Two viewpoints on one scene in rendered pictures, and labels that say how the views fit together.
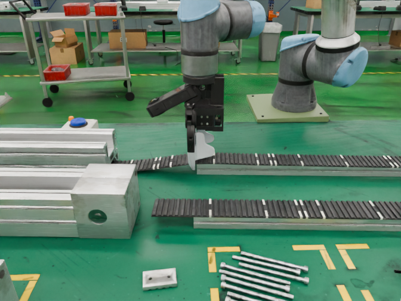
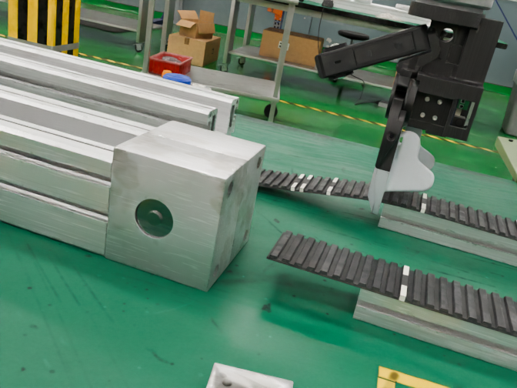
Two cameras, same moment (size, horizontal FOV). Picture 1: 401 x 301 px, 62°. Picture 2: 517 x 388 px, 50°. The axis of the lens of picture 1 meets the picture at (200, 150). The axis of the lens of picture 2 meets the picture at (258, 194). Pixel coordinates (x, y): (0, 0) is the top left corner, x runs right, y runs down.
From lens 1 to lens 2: 20 cm
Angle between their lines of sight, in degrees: 12
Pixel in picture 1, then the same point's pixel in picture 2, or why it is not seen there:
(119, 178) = (224, 155)
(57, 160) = not seen: hidden behind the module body
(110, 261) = (150, 320)
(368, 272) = not seen: outside the picture
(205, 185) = (393, 249)
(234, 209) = (463, 304)
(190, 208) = (358, 270)
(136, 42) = (302, 55)
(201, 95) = (441, 52)
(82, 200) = (134, 171)
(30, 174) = (55, 108)
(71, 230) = (94, 235)
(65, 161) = not seen: hidden behind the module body
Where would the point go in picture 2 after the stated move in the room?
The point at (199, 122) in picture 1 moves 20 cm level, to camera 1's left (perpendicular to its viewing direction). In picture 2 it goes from (418, 111) to (228, 67)
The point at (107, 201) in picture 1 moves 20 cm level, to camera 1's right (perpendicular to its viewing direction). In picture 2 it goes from (185, 187) to (466, 267)
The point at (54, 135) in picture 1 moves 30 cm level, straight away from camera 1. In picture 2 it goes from (128, 81) to (137, 42)
